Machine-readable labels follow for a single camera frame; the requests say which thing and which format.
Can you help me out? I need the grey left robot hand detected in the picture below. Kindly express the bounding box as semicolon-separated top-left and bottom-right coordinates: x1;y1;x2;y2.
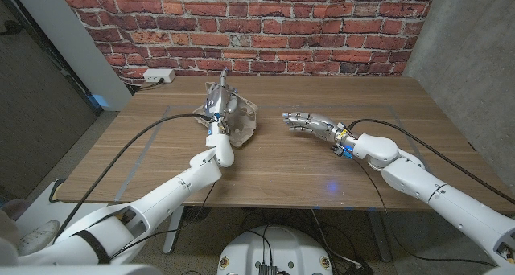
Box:
204;68;241;124

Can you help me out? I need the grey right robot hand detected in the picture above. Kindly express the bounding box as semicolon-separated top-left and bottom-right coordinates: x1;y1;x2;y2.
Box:
282;111;348;142

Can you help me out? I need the brown cardboard egg carton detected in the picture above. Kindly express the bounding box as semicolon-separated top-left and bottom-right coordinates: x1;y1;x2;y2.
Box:
192;80;260;149

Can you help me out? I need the white power strip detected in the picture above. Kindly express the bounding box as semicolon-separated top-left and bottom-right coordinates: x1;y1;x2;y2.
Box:
142;68;177;84

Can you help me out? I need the black power adapter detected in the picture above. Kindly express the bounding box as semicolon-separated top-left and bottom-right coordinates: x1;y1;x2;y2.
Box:
344;261;374;275

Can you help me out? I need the red brick printed backdrop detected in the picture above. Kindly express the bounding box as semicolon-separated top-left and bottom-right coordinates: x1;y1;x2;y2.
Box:
51;0;442;85

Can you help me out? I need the black round floor disc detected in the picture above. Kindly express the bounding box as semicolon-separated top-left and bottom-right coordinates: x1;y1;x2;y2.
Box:
183;205;212;224

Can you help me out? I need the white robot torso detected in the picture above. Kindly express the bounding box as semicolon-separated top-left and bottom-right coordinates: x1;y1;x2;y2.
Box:
216;225;334;275

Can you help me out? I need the grey table leg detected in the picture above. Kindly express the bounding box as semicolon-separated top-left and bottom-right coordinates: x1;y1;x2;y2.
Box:
365;210;393;263

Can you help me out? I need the white table leg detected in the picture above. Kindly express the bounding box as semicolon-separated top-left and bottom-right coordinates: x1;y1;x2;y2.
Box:
163;205;186;255

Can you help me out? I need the dark grey door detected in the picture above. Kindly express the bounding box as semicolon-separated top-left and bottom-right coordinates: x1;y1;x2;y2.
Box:
0;0;101;199

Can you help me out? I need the white shoe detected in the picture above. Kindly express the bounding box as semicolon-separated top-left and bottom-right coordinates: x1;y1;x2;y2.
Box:
15;220;61;257

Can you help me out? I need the person leg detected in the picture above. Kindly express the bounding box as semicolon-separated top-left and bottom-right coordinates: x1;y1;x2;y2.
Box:
0;198;31;252

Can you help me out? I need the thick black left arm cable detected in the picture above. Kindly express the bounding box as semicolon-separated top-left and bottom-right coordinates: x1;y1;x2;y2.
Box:
51;113;213;244

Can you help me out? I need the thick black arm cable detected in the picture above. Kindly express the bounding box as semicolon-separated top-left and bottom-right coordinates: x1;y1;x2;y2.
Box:
346;118;515;206
51;113;213;244

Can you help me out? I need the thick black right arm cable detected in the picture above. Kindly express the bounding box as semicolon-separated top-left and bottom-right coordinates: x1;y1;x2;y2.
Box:
346;118;515;206

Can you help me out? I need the black power cable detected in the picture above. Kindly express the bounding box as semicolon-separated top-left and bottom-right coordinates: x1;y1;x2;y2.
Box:
124;77;166;95

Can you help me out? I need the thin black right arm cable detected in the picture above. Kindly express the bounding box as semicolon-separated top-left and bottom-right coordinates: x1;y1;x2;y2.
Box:
352;157;498;267

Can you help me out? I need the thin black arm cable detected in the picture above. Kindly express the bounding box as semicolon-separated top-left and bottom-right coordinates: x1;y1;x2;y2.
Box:
352;157;498;267
108;181;217;262

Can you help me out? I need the white floor cable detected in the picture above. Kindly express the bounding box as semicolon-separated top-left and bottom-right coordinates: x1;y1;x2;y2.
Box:
310;209;363;267

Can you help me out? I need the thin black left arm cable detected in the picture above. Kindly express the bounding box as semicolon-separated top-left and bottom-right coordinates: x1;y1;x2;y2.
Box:
108;181;217;262

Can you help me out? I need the white flat base plate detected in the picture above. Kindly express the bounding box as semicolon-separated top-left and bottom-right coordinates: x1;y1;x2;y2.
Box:
14;180;109;232

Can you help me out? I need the black door handle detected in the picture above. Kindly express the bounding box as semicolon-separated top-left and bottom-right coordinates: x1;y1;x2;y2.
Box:
0;19;23;37

